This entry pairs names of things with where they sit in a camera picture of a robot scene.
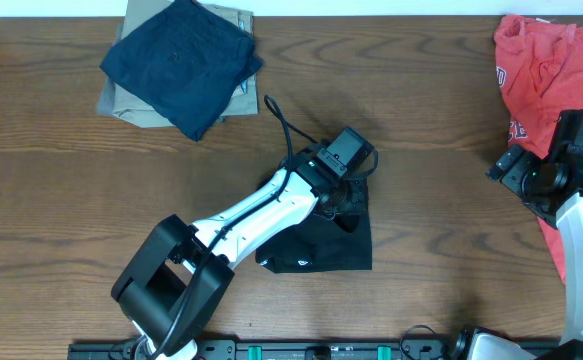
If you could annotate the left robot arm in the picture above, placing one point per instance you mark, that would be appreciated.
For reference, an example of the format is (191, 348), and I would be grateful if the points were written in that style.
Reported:
(177, 278)

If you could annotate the folded khaki pants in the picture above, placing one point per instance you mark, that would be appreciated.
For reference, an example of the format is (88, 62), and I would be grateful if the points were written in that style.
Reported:
(118, 103)

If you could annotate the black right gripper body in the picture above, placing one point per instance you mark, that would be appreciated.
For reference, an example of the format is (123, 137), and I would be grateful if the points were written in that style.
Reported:
(522, 179)

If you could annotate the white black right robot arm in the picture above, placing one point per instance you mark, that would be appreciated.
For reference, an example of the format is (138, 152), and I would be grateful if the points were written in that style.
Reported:
(569, 221)

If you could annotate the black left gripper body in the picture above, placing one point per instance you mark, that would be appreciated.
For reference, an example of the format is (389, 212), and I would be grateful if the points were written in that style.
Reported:
(350, 198)

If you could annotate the folded navy blue shorts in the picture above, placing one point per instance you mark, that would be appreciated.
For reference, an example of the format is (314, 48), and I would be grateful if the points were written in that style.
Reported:
(185, 62)

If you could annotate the red t-shirt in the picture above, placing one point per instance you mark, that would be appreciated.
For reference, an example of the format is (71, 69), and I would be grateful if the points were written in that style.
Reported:
(539, 69)

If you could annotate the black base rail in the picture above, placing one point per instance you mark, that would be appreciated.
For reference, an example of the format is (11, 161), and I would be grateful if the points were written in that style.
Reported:
(134, 349)

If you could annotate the black t-shirt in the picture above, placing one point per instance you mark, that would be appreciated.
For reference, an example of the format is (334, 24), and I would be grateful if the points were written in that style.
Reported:
(318, 244)

